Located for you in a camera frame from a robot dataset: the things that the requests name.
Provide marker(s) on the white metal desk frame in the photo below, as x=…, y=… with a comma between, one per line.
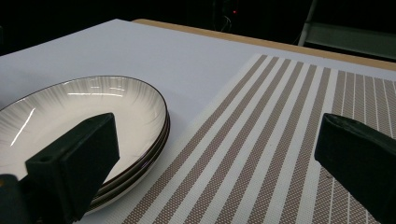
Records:
x=348, y=39

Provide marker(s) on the white plate with dark rim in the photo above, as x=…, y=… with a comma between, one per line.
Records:
x=77, y=102
x=140, y=176
x=153, y=154

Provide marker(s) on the brown and white striped placemat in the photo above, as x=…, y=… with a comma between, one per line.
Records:
x=249, y=140

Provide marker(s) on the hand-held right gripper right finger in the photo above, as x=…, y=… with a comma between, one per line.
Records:
x=361, y=155

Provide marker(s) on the black device with red light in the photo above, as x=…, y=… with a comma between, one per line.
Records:
x=232, y=9

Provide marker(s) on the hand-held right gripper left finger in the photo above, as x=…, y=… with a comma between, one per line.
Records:
x=81, y=161

